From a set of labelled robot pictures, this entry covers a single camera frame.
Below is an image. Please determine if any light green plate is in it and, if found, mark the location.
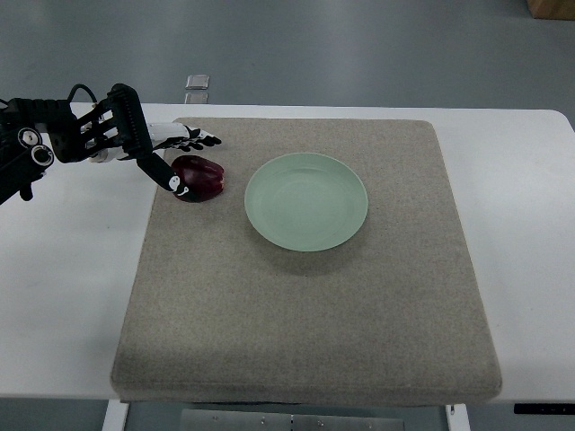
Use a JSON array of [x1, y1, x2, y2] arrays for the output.
[[244, 153, 368, 252]]

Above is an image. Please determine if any beige fabric mat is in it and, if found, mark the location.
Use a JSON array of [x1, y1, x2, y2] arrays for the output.
[[111, 118, 502, 407]]

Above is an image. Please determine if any cardboard box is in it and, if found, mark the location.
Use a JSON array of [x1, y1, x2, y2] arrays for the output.
[[526, 0, 575, 21]]

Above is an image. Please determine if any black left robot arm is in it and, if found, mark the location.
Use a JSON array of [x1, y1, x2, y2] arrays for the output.
[[1, 84, 97, 202]]

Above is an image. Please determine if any silver floor outlet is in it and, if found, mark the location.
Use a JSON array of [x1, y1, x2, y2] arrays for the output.
[[185, 75, 210, 90], [184, 92, 208, 104]]

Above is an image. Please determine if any lower silver floor outlet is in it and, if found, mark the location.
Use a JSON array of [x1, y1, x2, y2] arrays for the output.
[[184, 92, 208, 104]]

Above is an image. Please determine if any upper silver floor outlet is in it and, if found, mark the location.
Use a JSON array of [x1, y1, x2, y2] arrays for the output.
[[185, 75, 210, 90]]

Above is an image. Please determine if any black white robotic left hand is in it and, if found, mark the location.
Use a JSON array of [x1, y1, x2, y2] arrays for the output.
[[79, 84, 221, 196]]

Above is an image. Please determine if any black table control panel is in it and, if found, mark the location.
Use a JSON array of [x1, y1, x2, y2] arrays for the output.
[[513, 403, 575, 416]]

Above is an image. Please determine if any grey metal base plate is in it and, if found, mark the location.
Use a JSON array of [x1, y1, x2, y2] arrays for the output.
[[179, 409, 405, 431]]

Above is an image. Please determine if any white table leg frame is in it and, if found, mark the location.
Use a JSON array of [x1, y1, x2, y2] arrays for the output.
[[101, 400, 129, 431]]

